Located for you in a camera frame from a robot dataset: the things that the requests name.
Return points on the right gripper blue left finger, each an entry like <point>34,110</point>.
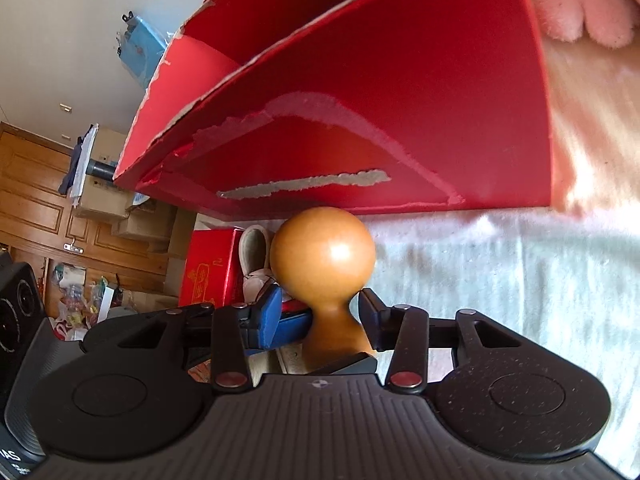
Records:
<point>258,322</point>

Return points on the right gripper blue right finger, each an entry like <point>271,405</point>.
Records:
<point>377,320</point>

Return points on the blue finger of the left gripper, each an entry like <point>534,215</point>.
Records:
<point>292,327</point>

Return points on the fabric doll with loop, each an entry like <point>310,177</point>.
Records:
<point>254,257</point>

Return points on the small red gift box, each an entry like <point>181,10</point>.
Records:
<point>213,273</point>

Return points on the orange wooden gourd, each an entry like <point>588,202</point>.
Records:
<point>322,257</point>

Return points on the cardboard boxes pile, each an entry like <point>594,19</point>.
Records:
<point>130,215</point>

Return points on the wooden wardrobe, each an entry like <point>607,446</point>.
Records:
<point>39,227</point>

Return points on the large red cardboard box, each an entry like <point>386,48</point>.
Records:
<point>262,108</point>

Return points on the blue paper bag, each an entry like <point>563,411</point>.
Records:
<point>140,48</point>

